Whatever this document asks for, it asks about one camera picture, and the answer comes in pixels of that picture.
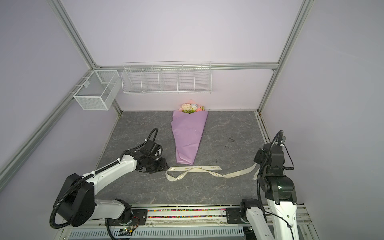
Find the pink purple wrapping paper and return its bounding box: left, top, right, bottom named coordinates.
left=171, top=101, right=209, bottom=165

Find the cream printed ribbon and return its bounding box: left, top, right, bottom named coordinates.
left=165, top=163, right=258, bottom=182

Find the cream rose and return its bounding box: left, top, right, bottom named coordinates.
left=181, top=104, right=193, bottom=112

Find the pink spray rose stem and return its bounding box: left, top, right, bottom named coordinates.
left=196, top=106, right=205, bottom=112

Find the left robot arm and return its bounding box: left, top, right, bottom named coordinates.
left=49, top=128, right=169, bottom=229

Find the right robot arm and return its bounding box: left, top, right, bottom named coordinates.
left=223, top=130, right=300, bottom=240

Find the small white mesh basket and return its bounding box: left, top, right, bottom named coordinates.
left=74, top=70, right=122, bottom=111

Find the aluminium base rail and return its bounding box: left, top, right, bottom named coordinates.
left=53, top=204, right=319, bottom=240

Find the long white wire basket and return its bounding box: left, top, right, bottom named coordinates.
left=122, top=61, right=213, bottom=94

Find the aluminium frame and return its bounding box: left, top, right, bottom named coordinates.
left=1, top=1, right=314, bottom=190

